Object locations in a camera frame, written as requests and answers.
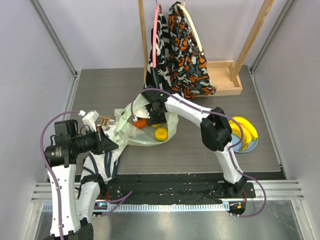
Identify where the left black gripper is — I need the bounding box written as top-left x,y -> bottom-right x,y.
72,125 -> 119,154

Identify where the fake orange tangerine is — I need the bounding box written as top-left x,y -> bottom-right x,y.
133,118 -> 148,129

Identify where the green avocado print plastic bag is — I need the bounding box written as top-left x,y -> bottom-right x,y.
112,94 -> 179,146

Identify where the fake yellow banana bunch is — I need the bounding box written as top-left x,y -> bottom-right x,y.
228,116 -> 258,151

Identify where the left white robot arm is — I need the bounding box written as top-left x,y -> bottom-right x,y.
44,119 -> 118,240

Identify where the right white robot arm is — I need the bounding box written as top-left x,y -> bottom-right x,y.
141,88 -> 247,198

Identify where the fake yellow round fruit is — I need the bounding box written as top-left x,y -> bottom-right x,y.
154,127 -> 169,142

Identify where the white navy trimmed shirt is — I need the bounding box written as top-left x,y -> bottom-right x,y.
80,116 -> 127,184

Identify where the black white patterned garment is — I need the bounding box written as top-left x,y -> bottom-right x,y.
144,13 -> 172,92

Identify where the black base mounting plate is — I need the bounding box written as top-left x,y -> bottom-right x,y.
106,173 -> 256,205

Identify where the orange black camouflage garment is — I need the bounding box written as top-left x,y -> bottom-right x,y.
168,8 -> 217,100

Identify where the wooden clothes rack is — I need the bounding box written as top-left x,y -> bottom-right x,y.
137,0 -> 275,96

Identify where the light blue plate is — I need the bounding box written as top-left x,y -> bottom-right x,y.
231,133 -> 259,153

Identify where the pink clothes hanger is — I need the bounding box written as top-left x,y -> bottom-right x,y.
152,2 -> 163,69

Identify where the cream wooden clothes hanger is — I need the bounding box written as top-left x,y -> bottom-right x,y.
169,1 -> 205,58

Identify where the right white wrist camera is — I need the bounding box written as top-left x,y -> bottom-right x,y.
133,106 -> 150,122

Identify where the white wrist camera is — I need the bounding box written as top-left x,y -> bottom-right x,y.
133,106 -> 150,122
78,110 -> 100,132

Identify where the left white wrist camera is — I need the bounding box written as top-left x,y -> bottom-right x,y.
78,110 -> 100,132

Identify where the white slotted cable duct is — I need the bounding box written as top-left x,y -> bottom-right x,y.
42,201 -> 231,213

